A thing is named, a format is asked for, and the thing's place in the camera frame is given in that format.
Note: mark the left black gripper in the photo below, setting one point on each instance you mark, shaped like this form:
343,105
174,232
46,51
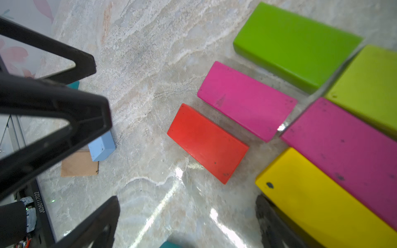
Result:
88,115

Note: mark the red block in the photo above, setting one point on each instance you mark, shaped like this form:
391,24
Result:
210,145

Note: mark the teal rectangular block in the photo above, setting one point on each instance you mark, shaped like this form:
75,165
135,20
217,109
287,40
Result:
169,244

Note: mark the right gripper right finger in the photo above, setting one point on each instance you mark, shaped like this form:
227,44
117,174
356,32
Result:
277,230

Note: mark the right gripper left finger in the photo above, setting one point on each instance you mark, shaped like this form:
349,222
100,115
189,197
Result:
97,230

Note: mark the teal triangle block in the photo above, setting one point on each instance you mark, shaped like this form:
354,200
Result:
74,85

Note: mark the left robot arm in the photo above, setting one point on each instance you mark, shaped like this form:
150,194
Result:
13,216

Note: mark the light blue block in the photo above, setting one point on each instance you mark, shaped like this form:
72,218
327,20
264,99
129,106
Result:
102,147

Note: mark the tan wooden block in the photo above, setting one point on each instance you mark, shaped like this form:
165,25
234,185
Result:
79,164

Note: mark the lime green block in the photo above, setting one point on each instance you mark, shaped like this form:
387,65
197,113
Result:
367,88

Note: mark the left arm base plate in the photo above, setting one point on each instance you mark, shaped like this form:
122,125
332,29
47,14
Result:
42,236

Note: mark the yellow block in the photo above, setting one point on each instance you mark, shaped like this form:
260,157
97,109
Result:
320,206

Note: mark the magenta block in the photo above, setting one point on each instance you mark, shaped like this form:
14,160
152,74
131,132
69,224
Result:
255,106
361,159

